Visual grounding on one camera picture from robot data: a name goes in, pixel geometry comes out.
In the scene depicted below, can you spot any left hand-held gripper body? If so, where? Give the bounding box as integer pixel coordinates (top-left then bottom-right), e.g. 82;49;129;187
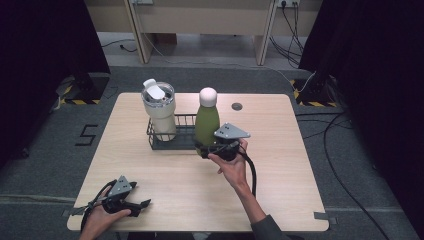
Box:
101;175;142;218

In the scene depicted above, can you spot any white wall socket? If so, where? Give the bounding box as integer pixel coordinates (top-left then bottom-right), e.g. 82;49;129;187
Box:
276;0;302;8

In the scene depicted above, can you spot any green bottle with white cap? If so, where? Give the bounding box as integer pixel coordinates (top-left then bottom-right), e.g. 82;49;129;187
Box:
194;86;221;158

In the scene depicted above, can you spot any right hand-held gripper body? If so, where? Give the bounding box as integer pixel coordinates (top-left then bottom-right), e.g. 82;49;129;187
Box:
205;122;252;162

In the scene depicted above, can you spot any black stand base striped tape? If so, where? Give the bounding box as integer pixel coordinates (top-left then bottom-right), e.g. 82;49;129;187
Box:
289;77;338;108
55;71;112;106

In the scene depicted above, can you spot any dark curtain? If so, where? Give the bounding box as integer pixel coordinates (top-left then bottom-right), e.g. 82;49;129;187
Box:
0;0;112;169
298;0;424;238

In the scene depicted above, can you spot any beige wooden desk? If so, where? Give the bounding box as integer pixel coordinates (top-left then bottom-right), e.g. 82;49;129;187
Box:
84;0;324;67

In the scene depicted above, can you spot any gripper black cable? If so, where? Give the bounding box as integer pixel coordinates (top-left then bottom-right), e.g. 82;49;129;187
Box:
67;179;118;232
237;150;258;198

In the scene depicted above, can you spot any short black floor cable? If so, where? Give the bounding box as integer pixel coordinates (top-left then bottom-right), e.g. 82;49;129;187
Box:
101;38;138;54

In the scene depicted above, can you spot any grey tape strip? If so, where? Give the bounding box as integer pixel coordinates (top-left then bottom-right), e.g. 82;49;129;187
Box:
61;207;86;218
313;211;338;225

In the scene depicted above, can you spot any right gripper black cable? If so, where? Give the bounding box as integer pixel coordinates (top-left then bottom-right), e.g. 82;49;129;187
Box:
237;150;258;198

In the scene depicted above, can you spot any person's right hand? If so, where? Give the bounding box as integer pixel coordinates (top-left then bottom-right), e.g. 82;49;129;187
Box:
207;138;253;195

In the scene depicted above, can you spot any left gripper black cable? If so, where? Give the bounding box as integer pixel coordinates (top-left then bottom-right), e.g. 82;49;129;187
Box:
67;179;118;232

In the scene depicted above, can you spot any bundle of black wall cables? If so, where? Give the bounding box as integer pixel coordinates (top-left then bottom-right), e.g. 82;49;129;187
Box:
268;1;306;69

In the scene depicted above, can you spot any long black floor cable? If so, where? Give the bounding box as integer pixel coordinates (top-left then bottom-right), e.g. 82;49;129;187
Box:
295;111;392;240

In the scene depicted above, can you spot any dark wire basket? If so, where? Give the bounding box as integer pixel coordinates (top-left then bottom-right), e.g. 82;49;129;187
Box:
146;113;215;151

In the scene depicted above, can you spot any person's left hand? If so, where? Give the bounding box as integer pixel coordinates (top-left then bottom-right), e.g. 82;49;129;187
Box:
81;186;133;240

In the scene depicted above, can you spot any cream tumbler with clear lid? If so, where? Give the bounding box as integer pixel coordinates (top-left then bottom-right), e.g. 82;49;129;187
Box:
140;78;178;143

